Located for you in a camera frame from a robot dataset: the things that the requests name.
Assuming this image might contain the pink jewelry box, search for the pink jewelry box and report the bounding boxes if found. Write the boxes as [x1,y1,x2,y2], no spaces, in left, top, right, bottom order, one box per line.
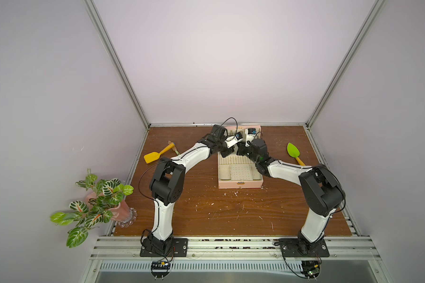
[217,124,263,189]

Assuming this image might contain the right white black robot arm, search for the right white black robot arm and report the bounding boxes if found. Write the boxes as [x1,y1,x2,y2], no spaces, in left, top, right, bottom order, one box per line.
[237,139,346,254]

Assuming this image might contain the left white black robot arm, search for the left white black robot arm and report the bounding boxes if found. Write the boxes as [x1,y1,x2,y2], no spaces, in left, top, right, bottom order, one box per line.
[142,125,242,255]

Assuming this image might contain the green toy trowel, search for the green toy trowel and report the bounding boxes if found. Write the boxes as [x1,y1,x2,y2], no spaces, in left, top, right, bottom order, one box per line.
[286,143,306,166]

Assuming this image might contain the green toy rake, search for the green toy rake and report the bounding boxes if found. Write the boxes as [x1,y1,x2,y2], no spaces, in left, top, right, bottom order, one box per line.
[168,141,180,156]

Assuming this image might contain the yellow toy shovel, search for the yellow toy shovel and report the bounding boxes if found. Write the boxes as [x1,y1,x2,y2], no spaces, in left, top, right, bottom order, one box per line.
[144,143,175,164]

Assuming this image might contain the potted variegated plant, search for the potted variegated plant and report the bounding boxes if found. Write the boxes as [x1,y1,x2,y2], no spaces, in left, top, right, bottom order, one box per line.
[50,169,137,248]

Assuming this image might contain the right small circuit board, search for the right small circuit board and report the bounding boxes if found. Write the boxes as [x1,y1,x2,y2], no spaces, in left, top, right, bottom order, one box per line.
[301,261,321,279]

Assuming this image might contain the small circuit board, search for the small circuit board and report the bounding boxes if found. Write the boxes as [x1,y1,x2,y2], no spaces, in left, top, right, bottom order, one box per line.
[301,261,321,279]
[150,261,171,280]

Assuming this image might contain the left small circuit board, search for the left small circuit board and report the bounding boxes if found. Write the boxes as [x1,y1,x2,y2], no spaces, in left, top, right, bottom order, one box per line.
[150,261,171,280]

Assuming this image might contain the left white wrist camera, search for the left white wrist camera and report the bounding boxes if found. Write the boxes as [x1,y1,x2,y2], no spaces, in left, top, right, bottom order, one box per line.
[225,131,243,148]

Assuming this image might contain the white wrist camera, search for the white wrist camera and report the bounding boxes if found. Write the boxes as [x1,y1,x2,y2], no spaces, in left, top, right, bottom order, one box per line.
[225,131,243,148]
[244,128,258,146]

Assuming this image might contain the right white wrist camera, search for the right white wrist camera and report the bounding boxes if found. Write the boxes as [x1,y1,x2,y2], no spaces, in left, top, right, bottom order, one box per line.
[244,128,258,146]

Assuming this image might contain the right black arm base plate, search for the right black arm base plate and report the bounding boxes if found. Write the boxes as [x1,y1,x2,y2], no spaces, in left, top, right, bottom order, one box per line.
[278,238,330,258]

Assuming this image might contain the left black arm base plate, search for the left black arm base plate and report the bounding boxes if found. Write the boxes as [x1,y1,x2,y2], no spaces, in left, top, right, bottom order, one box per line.
[140,237,188,258]

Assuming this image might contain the aluminium rail frame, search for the aluminium rail frame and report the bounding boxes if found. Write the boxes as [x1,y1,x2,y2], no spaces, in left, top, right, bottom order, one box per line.
[81,236,392,283]

